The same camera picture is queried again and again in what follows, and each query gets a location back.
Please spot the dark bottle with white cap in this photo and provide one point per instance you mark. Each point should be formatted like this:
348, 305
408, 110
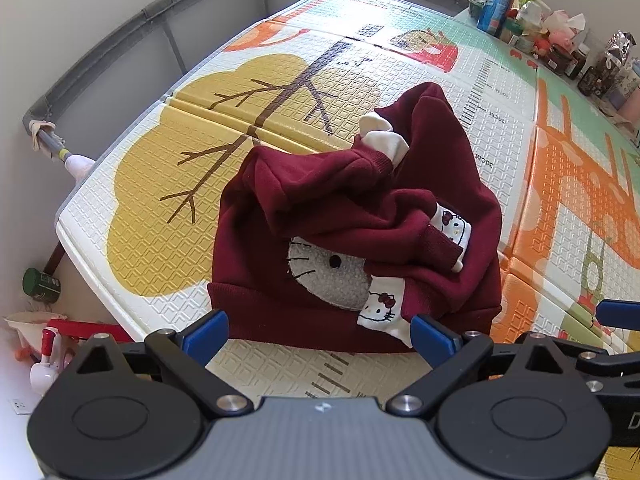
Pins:
578, 62

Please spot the blue snack can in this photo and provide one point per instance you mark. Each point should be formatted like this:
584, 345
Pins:
495, 7

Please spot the dark table leg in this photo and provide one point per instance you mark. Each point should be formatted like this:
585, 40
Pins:
52, 257

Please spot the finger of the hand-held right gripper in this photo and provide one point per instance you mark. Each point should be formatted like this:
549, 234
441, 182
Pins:
617, 313
610, 365

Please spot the white red spray bottle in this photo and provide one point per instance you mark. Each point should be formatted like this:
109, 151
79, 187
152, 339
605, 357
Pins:
47, 360

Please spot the white funnel bowl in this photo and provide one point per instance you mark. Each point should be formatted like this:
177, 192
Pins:
27, 325

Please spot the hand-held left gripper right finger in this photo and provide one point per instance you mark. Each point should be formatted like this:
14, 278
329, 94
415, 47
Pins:
432, 341

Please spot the green jar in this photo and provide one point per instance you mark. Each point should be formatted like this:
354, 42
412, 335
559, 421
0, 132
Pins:
42, 285

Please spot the printed foam play mat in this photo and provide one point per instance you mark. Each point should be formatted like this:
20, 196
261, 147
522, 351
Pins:
165, 220

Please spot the pink pig toy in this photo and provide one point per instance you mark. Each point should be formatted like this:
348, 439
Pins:
560, 38

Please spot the maroon cat-print sweater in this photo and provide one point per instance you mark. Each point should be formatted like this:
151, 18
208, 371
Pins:
350, 210

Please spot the white wall socket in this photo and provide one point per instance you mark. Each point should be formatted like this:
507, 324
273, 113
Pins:
20, 406

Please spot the grey wall rail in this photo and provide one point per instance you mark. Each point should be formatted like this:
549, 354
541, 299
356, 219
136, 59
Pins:
125, 35

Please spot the silver foil bag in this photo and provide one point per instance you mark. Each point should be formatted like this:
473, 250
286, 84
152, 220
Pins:
620, 46

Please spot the brown jar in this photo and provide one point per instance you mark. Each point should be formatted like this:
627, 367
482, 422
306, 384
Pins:
557, 60

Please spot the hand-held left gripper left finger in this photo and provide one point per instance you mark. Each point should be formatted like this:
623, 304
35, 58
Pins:
206, 334

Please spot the mop pole with cloth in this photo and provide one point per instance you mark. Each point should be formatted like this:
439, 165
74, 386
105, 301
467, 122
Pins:
55, 147

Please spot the tissue pack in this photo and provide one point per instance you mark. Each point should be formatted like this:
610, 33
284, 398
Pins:
567, 22

